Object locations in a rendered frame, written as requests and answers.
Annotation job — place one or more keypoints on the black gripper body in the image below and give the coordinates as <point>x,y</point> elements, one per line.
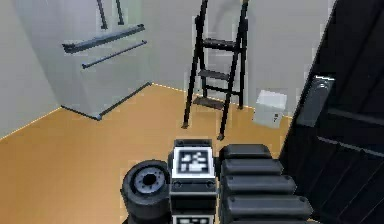
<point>146,193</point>

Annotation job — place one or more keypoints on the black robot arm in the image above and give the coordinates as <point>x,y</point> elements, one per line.
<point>243,186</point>

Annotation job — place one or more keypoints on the grey fridge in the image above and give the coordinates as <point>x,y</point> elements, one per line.
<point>90,70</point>

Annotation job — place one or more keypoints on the black step ladder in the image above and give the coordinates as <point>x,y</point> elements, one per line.
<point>216,73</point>

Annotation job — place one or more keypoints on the white box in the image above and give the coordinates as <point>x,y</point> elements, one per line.
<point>269,109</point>

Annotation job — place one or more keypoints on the black room door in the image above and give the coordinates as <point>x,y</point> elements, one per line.
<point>346,120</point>

